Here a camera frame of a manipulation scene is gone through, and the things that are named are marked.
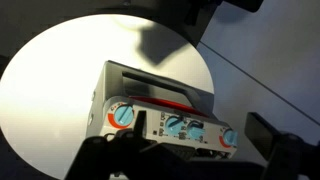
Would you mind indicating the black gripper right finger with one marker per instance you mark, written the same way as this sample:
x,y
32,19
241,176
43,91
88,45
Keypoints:
x,y
287,154

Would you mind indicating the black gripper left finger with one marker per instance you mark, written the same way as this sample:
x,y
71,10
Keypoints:
x,y
98,158

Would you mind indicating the blue left stove knob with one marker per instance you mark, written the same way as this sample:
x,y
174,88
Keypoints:
x,y
124,115

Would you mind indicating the blue stove knob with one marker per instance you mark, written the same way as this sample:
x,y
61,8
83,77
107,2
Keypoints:
x,y
195,130
173,125
124,115
230,137

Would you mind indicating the blue right stove knob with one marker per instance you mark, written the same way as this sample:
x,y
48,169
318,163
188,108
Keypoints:
x,y
230,137

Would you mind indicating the grey toy stove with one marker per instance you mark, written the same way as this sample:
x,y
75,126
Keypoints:
x,y
117,82

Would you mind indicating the round white table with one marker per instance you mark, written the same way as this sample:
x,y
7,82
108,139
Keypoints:
x,y
46,90

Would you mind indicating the red oven door handle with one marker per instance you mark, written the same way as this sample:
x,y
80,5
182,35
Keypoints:
x,y
169,104

